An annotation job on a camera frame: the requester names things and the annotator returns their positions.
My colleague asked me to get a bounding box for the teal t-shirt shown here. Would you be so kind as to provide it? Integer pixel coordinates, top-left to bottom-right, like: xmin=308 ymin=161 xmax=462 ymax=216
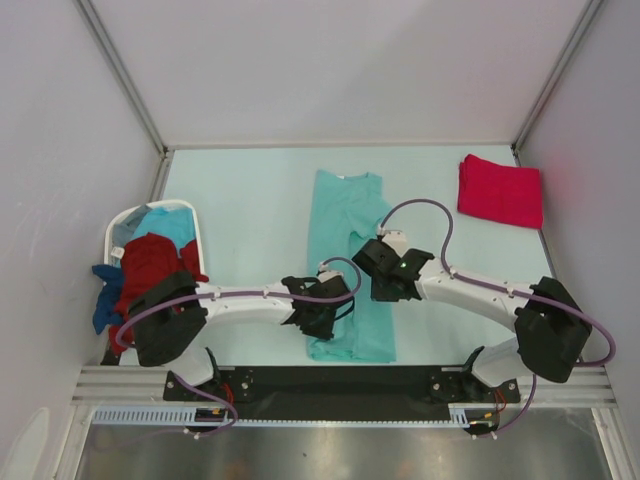
xmin=307 ymin=170 xmax=397 ymax=363

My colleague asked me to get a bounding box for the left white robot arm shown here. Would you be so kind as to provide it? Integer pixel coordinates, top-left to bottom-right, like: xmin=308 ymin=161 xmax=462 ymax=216
xmin=116 ymin=270 xmax=357 ymax=400

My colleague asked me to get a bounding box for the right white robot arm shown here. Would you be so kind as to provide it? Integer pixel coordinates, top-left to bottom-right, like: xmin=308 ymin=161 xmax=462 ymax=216
xmin=353 ymin=238 xmax=592 ymax=401

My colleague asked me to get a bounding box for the folded red t-shirt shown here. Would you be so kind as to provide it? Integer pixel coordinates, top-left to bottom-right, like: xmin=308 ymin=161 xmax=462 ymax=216
xmin=457 ymin=154 xmax=544 ymax=230

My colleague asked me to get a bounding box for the light blue t-shirt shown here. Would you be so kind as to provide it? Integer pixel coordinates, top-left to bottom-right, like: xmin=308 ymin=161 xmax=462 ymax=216
xmin=131 ymin=207 xmax=196 ymax=250

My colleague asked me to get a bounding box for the dark red t-shirt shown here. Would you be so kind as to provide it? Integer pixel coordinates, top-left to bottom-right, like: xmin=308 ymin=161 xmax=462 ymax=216
xmin=109 ymin=233 xmax=208 ymax=367

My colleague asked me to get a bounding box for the dark blue t-shirt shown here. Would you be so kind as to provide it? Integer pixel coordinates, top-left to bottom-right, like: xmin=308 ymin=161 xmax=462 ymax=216
xmin=92 ymin=264 xmax=124 ymax=335

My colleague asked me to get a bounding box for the white laundry basket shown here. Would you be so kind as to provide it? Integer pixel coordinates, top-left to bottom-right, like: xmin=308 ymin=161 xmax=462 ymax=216
xmin=103 ymin=199 xmax=205 ymax=274

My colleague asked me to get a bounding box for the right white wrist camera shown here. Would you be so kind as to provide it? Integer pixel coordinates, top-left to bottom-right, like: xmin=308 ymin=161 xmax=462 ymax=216
xmin=377 ymin=226 xmax=408 ymax=256

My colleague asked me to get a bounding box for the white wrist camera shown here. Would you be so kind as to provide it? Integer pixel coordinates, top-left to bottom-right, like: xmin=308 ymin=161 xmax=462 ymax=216
xmin=316 ymin=266 xmax=344 ymax=283
xmin=377 ymin=226 xmax=408 ymax=256

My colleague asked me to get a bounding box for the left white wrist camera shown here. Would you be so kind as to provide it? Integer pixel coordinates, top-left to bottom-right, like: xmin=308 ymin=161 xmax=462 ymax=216
xmin=316 ymin=266 xmax=344 ymax=283

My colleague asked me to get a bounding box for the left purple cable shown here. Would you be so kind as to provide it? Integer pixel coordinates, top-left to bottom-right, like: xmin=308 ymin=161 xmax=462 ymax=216
xmin=114 ymin=256 xmax=362 ymax=354

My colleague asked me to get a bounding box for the purple cable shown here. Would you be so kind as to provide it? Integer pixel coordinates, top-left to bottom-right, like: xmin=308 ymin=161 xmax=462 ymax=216
xmin=114 ymin=256 xmax=362 ymax=354
xmin=375 ymin=198 xmax=617 ymax=370

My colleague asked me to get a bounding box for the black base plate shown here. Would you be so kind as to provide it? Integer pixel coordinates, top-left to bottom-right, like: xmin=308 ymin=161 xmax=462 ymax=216
xmin=163 ymin=364 xmax=521 ymax=422

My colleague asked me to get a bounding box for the aluminium frame rail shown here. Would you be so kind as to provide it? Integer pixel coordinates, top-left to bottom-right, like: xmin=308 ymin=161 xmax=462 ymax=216
xmin=71 ymin=366 xmax=168 ymax=405

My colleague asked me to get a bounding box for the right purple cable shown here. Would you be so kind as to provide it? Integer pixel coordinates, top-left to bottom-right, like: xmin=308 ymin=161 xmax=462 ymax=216
xmin=375 ymin=198 xmax=617 ymax=370

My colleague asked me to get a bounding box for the light blue cable duct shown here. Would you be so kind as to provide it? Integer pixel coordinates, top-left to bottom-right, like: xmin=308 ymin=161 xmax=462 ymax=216
xmin=93 ymin=404 xmax=236 ymax=425

